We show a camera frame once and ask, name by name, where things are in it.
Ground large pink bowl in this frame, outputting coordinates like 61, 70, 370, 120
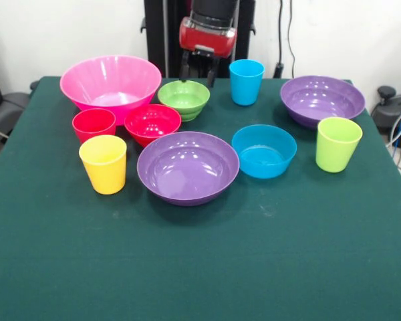
59, 55, 162, 126

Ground blue cup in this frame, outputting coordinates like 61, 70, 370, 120
229, 59, 265, 107

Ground red bowl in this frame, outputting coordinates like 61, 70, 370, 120
124, 104, 182, 148

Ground tangled floor cables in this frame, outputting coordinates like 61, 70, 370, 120
386, 106, 401, 181

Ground red cup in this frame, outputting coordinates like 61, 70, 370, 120
72, 108, 117, 144

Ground yellow cup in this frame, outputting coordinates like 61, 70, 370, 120
78, 134, 128, 195

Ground purple bowl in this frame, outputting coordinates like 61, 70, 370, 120
280, 75, 366, 130
136, 130, 241, 207

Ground black office chair base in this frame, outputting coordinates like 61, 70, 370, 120
370, 86, 401, 148
0, 80, 39, 138

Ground dark green table cloth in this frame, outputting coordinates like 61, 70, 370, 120
0, 76, 401, 321

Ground green ribbed bowl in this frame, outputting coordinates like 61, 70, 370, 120
157, 80, 211, 122

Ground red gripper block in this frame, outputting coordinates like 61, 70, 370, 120
178, 18, 237, 88

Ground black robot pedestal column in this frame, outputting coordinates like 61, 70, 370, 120
140, 0, 257, 80

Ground black wall cable with plug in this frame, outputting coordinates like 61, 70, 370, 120
274, 0, 295, 80

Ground green cup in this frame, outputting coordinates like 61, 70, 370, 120
315, 116, 364, 174

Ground blue bowl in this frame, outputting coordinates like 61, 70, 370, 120
231, 124, 297, 180

